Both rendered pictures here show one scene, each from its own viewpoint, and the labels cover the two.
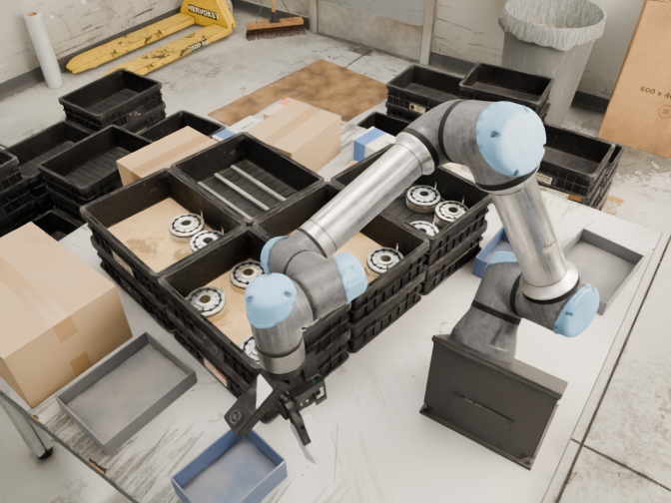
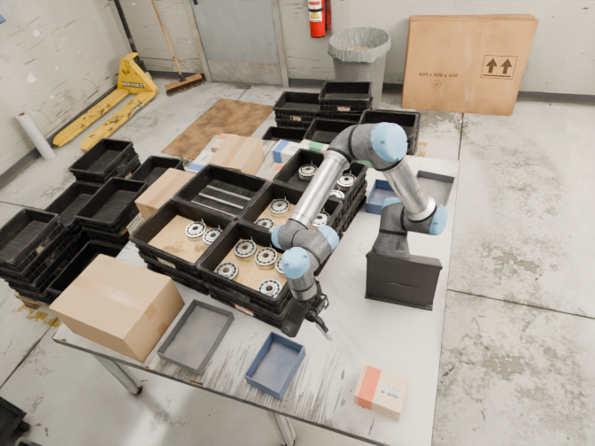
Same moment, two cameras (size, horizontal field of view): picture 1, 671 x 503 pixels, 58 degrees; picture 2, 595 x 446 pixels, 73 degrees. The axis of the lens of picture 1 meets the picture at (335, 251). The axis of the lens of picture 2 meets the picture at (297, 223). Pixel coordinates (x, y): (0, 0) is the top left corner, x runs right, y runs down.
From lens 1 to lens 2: 28 cm
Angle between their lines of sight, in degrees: 8
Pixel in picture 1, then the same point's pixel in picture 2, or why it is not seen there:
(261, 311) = (295, 270)
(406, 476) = (369, 334)
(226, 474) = (272, 364)
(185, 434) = (239, 349)
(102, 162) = (112, 202)
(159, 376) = (211, 322)
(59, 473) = (151, 399)
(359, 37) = (240, 78)
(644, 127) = (427, 96)
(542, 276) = (417, 208)
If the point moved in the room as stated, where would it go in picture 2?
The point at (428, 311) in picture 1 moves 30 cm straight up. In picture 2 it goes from (350, 241) to (349, 195)
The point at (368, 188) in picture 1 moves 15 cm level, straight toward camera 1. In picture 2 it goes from (320, 186) to (333, 219)
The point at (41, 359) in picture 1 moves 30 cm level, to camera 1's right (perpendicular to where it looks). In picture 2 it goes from (142, 333) to (217, 311)
